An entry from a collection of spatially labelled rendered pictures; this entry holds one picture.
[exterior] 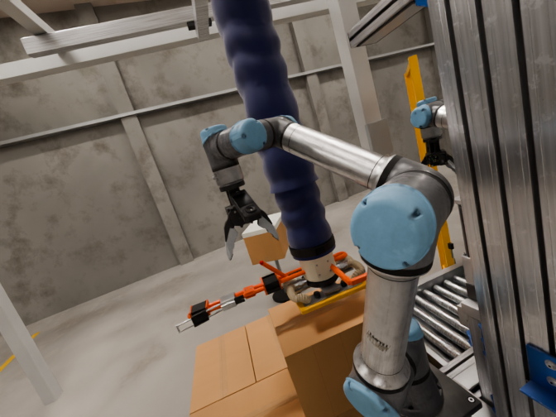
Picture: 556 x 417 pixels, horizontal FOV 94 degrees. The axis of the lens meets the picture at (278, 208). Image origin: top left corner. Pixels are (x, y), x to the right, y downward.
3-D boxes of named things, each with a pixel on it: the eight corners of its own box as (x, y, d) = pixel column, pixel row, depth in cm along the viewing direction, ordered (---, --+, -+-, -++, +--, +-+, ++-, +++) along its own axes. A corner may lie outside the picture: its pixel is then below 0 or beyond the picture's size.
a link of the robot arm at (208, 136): (208, 125, 63) (192, 134, 69) (223, 169, 65) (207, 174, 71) (233, 120, 68) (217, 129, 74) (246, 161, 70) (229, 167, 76)
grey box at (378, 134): (390, 151, 237) (383, 118, 231) (395, 151, 232) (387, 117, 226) (371, 158, 233) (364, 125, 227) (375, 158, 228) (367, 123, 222)
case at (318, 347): (374, 326, 167) (360, 270, 159) (421, 373, 128) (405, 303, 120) (287, 366, 157) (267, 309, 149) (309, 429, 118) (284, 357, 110)
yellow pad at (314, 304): (358, 278, 131) (356, 269, 130) (369, 286, 121) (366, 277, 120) (296, 304, 126) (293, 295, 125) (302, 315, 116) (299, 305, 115)
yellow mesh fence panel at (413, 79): (439, 272, 288) (400, 76, 246) (449, 272, 283) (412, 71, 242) (456, 328, 212) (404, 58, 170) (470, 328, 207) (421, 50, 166)
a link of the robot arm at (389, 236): (413, 390, 63) (461, 174, 41) (390, 448, 53) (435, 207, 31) (366, 361, 71) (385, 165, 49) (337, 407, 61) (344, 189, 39)
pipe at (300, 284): (342, 261, 146) (339, 251, 145) (366, 278, 122) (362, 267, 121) (285, 283, 141) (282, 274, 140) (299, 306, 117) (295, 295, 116)
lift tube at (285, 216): (324, 237, 141) (265, 31, 120) (343, 247, 120) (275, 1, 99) (287, 251, 137) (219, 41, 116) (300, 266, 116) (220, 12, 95)
